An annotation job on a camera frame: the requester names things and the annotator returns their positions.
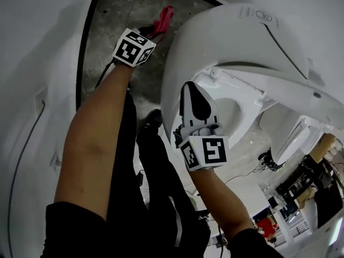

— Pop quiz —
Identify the grey wall cable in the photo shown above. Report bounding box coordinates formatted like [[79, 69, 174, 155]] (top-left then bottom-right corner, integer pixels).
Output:
[[8, 89, 48, 258]]

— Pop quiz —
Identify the white toilet with raised lid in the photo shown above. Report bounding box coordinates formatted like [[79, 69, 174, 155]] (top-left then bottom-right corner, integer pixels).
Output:
[[302, 127, 328, 155]]

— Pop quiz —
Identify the white toilet with tank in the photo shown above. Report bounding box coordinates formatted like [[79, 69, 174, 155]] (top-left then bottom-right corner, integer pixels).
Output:
[[259, 110, 336, 166]]

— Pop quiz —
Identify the black headset with green trim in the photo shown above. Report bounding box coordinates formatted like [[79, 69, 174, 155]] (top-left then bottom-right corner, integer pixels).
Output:
[[257, 149, 287, 171]]

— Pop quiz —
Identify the red cleaning cloth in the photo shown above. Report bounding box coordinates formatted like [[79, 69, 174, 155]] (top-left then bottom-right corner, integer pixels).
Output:
[[149, 5, 175, 39]]

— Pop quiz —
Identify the white oval tankless toilet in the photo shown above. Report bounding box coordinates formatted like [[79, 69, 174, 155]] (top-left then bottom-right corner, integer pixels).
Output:
[[160, 3, 344, 161]]

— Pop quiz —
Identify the person's left forearm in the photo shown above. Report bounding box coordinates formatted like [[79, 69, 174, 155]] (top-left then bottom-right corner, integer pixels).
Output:
[[53, 62, 132, 221]]

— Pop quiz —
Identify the person's black right shoe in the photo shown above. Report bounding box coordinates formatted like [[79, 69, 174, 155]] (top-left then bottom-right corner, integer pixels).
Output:
[[144, 109, 164, 131]]

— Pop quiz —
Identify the person's right forearm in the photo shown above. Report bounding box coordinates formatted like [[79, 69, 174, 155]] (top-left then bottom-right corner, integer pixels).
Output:
[[190, 168, 255, 239]]

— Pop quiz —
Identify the black metal rack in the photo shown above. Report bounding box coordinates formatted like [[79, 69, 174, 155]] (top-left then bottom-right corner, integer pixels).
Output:
[[276, 154, 344, 206]]

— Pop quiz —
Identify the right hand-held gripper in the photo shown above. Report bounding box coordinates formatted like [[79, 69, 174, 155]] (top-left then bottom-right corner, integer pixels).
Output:
[[173, 81, 230, 172]]

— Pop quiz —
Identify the black floor cable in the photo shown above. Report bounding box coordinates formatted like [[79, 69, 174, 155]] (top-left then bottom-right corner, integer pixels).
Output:
[[224, 162, 267, 185]]

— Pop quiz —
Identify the person's black clothing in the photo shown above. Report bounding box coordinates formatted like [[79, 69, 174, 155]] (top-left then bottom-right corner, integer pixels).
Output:
[[45, 89, 285, 258]]

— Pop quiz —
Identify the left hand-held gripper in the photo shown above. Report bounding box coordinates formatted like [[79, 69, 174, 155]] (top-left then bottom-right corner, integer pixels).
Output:
[[112, 25, 164, 68]]

